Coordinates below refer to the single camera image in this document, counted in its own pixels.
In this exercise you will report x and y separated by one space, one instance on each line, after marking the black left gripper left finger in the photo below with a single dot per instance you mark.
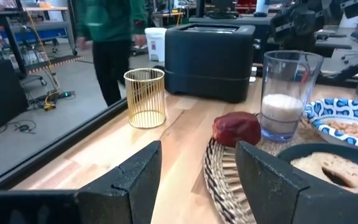
104 193

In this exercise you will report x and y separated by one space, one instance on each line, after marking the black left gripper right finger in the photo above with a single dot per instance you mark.
291 193

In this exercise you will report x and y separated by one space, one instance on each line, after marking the dark blue plate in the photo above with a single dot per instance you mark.
306 149

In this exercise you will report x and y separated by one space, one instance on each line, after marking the slice of bread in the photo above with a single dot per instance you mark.
356 171

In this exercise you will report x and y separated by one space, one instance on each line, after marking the clear glass tumbler with milk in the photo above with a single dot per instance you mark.
286 99

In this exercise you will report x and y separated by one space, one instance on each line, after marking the dark red apple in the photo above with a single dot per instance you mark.
236 127

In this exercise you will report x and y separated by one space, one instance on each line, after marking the blue patterned paper bowl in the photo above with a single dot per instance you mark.
337 109

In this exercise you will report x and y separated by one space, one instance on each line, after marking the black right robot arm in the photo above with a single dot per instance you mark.
353 9

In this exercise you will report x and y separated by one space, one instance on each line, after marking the round woven straw placemat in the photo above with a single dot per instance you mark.
225 180

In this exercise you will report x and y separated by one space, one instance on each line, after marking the brown cereal pieces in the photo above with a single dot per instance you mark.
353 130

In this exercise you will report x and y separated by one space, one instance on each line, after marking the black toaster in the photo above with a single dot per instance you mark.
208 62

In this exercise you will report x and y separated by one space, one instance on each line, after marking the white waste bin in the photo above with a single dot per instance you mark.
156 43

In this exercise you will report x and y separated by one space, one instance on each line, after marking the black box cabinet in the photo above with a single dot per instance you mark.
0 96

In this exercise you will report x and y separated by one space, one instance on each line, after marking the person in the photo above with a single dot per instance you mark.
110 46

